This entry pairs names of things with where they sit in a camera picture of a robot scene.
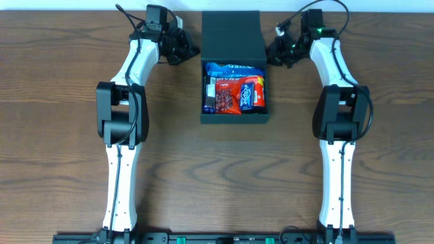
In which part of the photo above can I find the red Pringles can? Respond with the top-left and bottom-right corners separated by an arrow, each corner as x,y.
253,76 -> 266,109

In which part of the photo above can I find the blue Oreo cookie pack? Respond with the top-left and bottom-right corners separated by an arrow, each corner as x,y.
205,62 -> 265,78

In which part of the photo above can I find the dark blue wafer bar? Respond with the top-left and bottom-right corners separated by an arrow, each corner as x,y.
203,76 -> 216,114

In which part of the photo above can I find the blue Eclipse mint box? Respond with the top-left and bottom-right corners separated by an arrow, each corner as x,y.
239,83 -> 254,113

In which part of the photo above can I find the dark green box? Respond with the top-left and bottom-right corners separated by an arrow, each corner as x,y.
200,11 -> 271,124

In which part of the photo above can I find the red Hacks candy bag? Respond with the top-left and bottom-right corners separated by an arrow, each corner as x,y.
216,78 -> 251,115

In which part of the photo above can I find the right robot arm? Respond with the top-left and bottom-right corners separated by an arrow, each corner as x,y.
267,5 -> 373,243

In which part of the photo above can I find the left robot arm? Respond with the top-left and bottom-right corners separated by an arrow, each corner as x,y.
94,5 -> 200,243

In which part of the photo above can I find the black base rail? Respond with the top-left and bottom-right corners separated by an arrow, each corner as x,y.
52,230 -> 396,244

